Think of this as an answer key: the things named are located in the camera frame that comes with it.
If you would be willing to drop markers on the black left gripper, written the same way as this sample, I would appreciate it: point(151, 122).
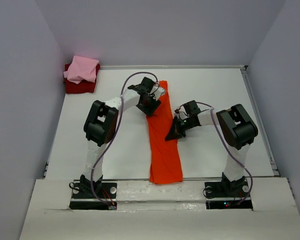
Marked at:
point(149, 110)

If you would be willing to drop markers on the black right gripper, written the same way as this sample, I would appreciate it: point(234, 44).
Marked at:
point(175, 132)

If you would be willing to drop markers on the orange t shirt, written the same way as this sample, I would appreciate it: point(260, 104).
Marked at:
point(165, 166)

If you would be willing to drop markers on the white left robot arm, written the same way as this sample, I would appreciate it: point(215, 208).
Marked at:
point(103, 122)

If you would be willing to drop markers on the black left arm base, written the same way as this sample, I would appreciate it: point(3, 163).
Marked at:
point(83, 199)

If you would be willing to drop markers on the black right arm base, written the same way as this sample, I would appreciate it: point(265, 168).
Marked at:
point(217, 199)

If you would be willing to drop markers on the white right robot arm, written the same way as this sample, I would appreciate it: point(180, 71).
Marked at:
point(236, 130)

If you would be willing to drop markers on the dark red folded t shirt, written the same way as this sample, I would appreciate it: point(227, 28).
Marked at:
point(82, 87)

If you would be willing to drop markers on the pink folded t shirt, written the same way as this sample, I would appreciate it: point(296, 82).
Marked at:
point(81, 69)

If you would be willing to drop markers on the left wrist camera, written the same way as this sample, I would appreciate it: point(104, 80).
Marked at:
point(158, 91)

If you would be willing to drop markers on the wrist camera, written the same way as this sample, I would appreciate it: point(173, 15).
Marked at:
point(180, 113)
point(158, 91)

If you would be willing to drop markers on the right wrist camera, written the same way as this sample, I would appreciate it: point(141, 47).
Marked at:
point(180, 113)

